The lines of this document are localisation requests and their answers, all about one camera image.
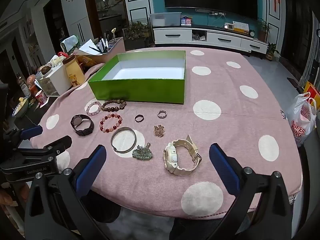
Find green jade pendant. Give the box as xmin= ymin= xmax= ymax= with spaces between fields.
xmin=132 ymin=142 xmax=153 ymax=160

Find cardboard box with pens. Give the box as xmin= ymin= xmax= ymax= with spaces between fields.
xmin=99 ymin=37 xmax=125 ymax=55

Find red bead bracelet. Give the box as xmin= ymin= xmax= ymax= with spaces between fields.
xmin=99 ymin=114 xmax=123 ymax=132

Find white storage box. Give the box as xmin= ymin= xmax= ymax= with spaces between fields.
xmin=40 ymin=66 xmax=73 ymax=97

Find orange snack packet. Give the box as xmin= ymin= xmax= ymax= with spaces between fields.
xmin=76 ymin=55 xmax=93 ymax=67

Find silver bangle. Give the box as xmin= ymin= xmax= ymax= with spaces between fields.
xmin=111 ymin=127 xmax=138 ymax=153

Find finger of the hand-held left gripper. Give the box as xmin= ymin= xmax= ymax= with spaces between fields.
xmin=15 ymin=135 xmax=73 ymax=158
xmin=7 ymin=125 xmax=43 ymax=147

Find yellow bear bottle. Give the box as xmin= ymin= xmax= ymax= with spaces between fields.
xmin=62 ymin=56 xmax=85 ymax=87

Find white tv cabinet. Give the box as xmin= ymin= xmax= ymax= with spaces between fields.
xmin=153 ymin=25 xmax=268 ymax=54

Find gold brooch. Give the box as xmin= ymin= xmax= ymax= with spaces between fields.
xmin=153 ymin=124 xmax=165 ymax=138

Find pink bead bracelet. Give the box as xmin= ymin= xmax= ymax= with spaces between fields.
xmin=86 ymin=101 xmax=102 ymax=116

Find rolled green white cloth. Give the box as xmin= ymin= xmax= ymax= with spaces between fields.
xmin=60 ymin=35 xmax=80 ymax=52

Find tall potted plant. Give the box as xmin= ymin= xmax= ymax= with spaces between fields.
xmin=257 ymin=17 xmax=272 ymax=42

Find person's left hand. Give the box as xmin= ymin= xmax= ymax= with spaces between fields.
xmin=0 ymin=182 xmax=27 ymax=212

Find small potted plant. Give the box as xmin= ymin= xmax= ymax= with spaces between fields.
xmin=265 ymin=42 xmax=280 ymax=61

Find pink polka dot tablecloth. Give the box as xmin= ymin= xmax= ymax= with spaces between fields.
xmin=30 ymin=47 xmax=302 ymax=218

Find yellow desk calendar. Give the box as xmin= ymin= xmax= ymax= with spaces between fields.
xmin=232 ymin=21 xmax=250 ymax=33

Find black wrist watch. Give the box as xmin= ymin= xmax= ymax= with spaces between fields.
xmin=70 ymin=114 xmax=95 ymax=136

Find white plastic shopping bag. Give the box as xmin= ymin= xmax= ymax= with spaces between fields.
xmin=285 ymin=92 xmax=317 ymax=147

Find clear plastic storage bin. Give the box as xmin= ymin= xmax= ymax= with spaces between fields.
xmin=149 ymin=12 xmax=182 ymax=27

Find brown bead bracelet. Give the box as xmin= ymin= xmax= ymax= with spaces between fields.
xmin=101 ymin=99 xmax=127 ymax=113

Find pink instant noodle cup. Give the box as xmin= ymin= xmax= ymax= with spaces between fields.
xmin=35 ymin=90 xmax=48 ymax=108

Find bowl with food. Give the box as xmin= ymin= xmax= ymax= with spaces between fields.
xmin=12 ymin=97 xmax=29 ymax=118

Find beige wrist watch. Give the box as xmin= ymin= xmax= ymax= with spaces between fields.
xmin=163 ymin=134 xmax=202 ymax=175

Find bushy potted plants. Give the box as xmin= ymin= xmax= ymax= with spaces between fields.
xmin=124 ymin=21 xmax=152 ymax=41

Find green cardboard box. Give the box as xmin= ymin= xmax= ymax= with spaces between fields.
xmin=88 ymin=50 xmax=187 ymax=105

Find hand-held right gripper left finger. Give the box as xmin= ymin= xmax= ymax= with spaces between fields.
xmin=24 ymin=144 xmax=120 ymax=240

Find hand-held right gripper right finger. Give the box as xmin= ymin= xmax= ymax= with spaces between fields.
xmin=209 ymin=143 xmax=293 ymax=240

